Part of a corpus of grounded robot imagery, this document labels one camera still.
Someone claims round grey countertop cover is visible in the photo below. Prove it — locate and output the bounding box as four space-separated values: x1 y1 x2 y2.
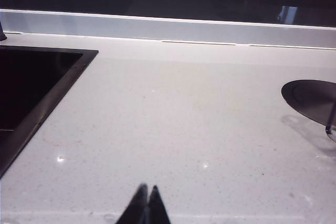
280 79 336 131

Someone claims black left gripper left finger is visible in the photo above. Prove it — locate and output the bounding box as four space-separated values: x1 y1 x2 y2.
114 183 149 224

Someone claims black rectangular sink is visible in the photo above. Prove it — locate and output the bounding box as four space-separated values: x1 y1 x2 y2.
0 45 100 179

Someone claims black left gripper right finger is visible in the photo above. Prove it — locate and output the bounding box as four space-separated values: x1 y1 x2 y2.
148 185 172 224

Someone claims clear faceted glass mug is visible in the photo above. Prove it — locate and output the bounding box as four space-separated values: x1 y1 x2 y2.
324 102 336 141

